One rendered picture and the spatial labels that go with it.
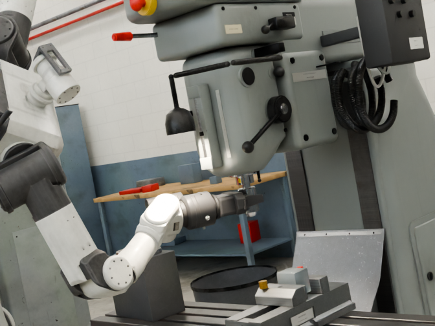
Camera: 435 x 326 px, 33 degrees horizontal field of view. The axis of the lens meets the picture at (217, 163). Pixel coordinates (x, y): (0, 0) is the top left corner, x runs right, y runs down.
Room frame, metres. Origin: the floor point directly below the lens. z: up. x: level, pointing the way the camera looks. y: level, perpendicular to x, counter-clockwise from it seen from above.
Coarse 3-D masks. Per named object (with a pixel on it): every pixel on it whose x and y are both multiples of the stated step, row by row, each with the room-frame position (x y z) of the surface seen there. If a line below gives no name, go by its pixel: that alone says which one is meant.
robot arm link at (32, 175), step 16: (32, 160) 1.59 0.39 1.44; (0, 176) 1.57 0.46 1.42; (16, 176) 1.57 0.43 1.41; (32, 176) 1.58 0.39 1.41; (48, 176) 1.59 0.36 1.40; (16, 192) 1.57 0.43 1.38; (32, 192) 1.58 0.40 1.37; (48, 192) 1.58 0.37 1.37; (64, 192) 1.62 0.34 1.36; (32, 208) 1.59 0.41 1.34; (48, 208) 1.58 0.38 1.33
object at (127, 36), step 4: (120, 32) 1.82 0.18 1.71; (124, 32) 1.83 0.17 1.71; (128, 32) 1.83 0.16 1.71; (156, 32) 1.90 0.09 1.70; (112, 36) 1.81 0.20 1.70; (116, 36) 1.81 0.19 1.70; (120, 36) 1.81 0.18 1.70; (124, 36) 1.82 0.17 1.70; (128, 36) 1.83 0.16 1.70; (132, 36) 1.84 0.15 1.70; (136, 36) 1.85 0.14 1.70; (140, 36) 1.87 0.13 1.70; (144, 36) 1.87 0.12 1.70; (148, 36) 1.88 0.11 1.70; (152, 36) 1.89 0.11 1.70; (156, 36) 1.90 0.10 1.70; (116, 40) 1.81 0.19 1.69; (120, 40) 1.82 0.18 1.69; (124, 40) 1.83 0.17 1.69; (128, 40) 1.84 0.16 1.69
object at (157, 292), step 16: (160, 256) 2.17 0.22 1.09; (144, 272) 2.13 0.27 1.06; (160, 272) 2.16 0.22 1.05; (176, 272) 2.20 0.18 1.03; (128, 288) 2.22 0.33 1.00; (144, 288) 2.14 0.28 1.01; (160, 288) 2.16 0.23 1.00; (176, 288) 2.19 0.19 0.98; (128, 304) 2.23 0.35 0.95; (144, 304) 2.15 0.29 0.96; (160, 304) 2.15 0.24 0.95; (176, 304) 2.18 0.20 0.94
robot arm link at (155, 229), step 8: (160, 200) 1.81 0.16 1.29; (168, 200) 1.82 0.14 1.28; (176, 200) 1.82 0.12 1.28; (152, 208) 1.79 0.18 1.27; (160, 208) 1.79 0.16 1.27; (168, 208) 1.79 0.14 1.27; (176, 208) 1.80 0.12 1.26; (144, 216) 1.77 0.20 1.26; (152, 216) 1.77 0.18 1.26; (160, 216) 1.77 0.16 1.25; (168, 216) 1.77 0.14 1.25; (144, 224) 1.76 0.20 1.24; (152, 224) 1.76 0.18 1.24; (160, 224) 1.76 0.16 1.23; (168, 224) 1.78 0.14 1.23; (136, 232) 1.77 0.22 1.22; (144, 232) 1.76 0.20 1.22; (152, 232) 1.75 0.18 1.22; (160, 232) 1.76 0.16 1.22; (160, 240) 1.76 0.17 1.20
